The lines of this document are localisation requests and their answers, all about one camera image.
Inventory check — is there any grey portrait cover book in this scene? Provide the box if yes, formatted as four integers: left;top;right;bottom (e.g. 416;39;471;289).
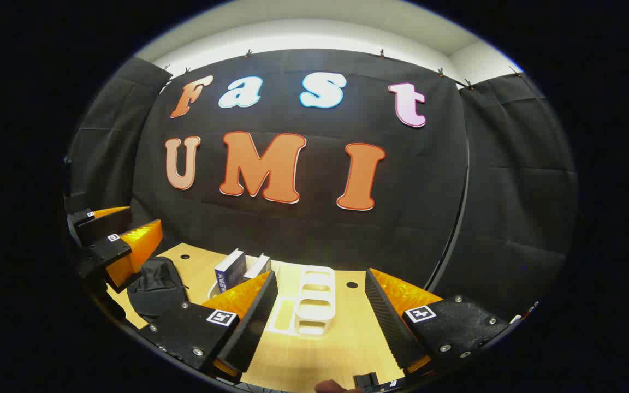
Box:
244;253;272;280

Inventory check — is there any blue cover book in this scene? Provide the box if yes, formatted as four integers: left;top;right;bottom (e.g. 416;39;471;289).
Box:
215;249;247;293

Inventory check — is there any black frame pole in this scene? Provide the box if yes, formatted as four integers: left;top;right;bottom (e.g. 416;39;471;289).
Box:
426;136;471;293

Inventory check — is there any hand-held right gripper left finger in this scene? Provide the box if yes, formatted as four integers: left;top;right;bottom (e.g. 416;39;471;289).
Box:
139;270;280;378

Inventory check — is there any white bookshelf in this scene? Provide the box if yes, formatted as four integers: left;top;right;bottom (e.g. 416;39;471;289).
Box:
208;261;337;337

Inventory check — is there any black schoolbag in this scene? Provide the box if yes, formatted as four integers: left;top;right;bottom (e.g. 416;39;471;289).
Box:
127;257;189;323

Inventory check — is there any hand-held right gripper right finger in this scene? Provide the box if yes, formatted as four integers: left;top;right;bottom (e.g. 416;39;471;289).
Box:
365;267;512;377

